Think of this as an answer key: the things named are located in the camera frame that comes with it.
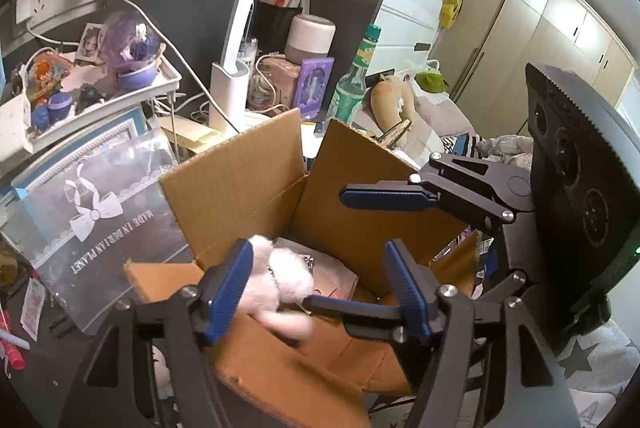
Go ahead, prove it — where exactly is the white desk lamp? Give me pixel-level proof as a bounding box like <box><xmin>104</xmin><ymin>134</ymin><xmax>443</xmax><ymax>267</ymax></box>
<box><xmin>209</xmin><ymin>0</ymin><xmax>451</xmax><ymax>131</ymax></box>

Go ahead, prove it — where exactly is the pink box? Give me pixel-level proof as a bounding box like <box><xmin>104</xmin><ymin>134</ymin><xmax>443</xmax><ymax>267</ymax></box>
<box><xmin>257</xmin><ymin>55</ymin><xmax>301</xmax><ymax>109</ymax></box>

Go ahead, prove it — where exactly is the green frog plush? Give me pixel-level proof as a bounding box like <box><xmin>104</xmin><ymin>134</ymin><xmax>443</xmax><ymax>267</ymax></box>
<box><xmin>416</xmin><ymin>70</ymin><xmax>451</xmax><ymax>93</ymax></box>

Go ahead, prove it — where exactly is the red tube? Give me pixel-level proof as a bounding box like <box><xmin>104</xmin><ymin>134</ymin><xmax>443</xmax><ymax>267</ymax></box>
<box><xmin>0</xmin><ymin>328</ymin><xmax>31</xmax><ymax>371</ymax></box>

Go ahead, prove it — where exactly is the blue picture frame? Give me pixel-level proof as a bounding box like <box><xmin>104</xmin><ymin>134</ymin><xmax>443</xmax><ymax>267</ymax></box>
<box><xmin>10</xmin><ymin>105</ymin><xmax>148</xmax><ymax>203</ymax></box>

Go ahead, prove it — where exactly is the white round humidifier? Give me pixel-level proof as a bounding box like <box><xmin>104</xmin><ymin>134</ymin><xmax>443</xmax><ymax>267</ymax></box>
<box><xmin>285</xmin><ymin>14</ymin><xmax>337</xmax><ymax>66</ymax></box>

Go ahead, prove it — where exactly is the purple snow globe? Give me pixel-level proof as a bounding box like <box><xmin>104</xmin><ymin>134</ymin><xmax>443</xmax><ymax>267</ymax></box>
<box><xmin>102</xmin><ymin>12</ymin><xmax>163</xmax><ymax>91</ymax></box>

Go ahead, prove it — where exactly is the small photo card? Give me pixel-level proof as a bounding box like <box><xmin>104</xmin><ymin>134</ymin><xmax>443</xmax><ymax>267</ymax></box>
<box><xmin>75</xmin><ymin>22</ymin><xmax>106</xmax><ymax>63</ymax></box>

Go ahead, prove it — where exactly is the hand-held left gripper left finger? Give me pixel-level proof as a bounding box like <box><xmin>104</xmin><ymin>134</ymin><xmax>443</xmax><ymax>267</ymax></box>
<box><xmin>75</xmin><ymin>239</ymin><xmax>256</xmax><ymax>428</ymax></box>

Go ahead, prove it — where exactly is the white tray shelf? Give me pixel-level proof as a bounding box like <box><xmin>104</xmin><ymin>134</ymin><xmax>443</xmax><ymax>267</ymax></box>
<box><xmin>0</xmin><ymin>52</ymin><xmax>183</xmax><ymax>155</ymax></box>

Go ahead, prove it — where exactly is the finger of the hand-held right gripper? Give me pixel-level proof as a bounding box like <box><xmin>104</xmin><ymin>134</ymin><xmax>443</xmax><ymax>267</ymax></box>
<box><xmin>339</xmin><ymin>153</ymin><xmax>536</xmax><ymax>226</ymax></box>
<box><xmin>302</xmin><ymin>272</ymin><xmax>532</xmax><ymax>341</ymax></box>

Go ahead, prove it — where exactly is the black pen holder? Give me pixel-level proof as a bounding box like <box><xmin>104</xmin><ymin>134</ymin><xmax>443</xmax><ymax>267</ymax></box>
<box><xmin>255</xmin><ymin>0</ymin><xmax>313</xmax><ymax>54</ymax></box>

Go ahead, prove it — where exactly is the white plush toy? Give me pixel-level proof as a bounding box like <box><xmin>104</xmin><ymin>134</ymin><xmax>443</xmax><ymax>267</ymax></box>
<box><xmin>235</xmin><ymin>235</ymin><xmax>316</xmax><ymax>345</ymax></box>

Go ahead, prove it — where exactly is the small purple jar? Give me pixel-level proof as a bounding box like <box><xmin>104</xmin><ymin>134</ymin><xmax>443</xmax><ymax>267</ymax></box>
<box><xmin>50</xmin><ymin>92</ymin><xmax>76</xmax><ymax>119</ymax></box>

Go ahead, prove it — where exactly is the brown cardboard box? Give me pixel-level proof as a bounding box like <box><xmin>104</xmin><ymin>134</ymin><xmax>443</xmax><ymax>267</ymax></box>
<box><xmin>124</xmin><ymin>108</ymin><xmax>481</xmax><ymax>428</ymax></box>

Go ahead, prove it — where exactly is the green glass bottle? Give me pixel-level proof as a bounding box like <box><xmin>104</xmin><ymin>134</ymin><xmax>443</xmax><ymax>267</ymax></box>
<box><xmin>327</xmin><ymin>24</ymin><xmax>383</xmax><ymax>127</ymax></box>

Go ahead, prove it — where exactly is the striped cloth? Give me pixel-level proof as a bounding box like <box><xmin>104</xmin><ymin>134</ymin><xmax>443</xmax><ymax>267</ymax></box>
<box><xmin>440</xmin><ymin>133</ymin><xmax>531</xmax><ymax>169</ymax></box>

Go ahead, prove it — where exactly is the clear zip bag bow print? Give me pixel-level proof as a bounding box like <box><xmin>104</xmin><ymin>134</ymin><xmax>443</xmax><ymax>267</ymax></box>
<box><xmin>30</xmin><ymin>130</ymin><xmax>201</xmax><ymax>334</ymax></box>

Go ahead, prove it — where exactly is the beige wardrobe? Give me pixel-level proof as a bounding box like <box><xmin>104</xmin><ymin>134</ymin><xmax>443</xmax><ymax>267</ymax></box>
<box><xmin>430</xmin><ymin>0</ymin><xmax>638</xmax><ymax>119</ymax></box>

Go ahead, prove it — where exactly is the brown plush toy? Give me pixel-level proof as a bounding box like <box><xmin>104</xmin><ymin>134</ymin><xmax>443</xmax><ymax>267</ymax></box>
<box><xmin>370</xmin><ymin>75</ymin><xmax>417</xmax><ymax>143</ymax></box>

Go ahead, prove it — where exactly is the pink flat package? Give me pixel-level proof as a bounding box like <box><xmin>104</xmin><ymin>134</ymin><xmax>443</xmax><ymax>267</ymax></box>
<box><xmin>272</xmin><ymin>238</ymin><xmax>360</xmax><ymax>303</ymax></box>

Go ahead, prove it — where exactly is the purple card box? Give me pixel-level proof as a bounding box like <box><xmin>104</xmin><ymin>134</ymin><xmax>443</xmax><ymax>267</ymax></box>
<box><xmin>296</xmin><ymin>56</ymin><xmax>336</xmax><ymax>121</ymax></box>

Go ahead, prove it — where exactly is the white power cable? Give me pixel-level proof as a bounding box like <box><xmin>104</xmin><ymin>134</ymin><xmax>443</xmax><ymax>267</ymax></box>
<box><xmin>87</xmin><ymin>0</ymin><xmax>241</xmax><ymax>133</ymax></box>

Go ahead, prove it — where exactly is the orange haired figure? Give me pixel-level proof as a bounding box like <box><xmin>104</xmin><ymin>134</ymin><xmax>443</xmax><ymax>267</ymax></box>
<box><xmin>25</xmin><ymin>50</ymin><xmax>76</xmax><ymax>103</ymax></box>

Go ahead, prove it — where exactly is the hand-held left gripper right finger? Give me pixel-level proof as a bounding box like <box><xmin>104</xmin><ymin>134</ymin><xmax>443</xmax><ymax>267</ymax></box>
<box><xmin>382</xmin><ymin>238</ymin><xmax>576</xmax><ymax>428</ymax></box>

